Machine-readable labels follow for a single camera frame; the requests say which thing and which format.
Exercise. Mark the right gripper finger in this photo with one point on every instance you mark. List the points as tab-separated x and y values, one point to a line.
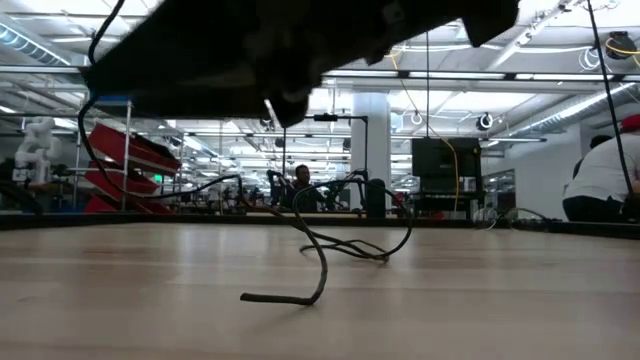
190	75

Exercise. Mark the background black robot arm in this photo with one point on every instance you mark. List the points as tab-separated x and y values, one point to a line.
376	200
277	187

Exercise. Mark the red storage bin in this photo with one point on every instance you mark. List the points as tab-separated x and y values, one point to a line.
125	182
125	145
102	206

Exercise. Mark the white building column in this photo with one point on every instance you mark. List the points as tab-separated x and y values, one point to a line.
370	130

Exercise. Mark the ceiling light strip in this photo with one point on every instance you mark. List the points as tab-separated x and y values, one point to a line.
450	75

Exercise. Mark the black monitor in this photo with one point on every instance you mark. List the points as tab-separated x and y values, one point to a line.
445	162

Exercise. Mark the white robot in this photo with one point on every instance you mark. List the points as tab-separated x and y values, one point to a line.
37	145

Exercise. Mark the black gantry frame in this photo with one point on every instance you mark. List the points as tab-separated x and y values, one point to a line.
325	117

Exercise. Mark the black aluminium table frame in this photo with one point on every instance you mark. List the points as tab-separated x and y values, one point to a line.
450	222

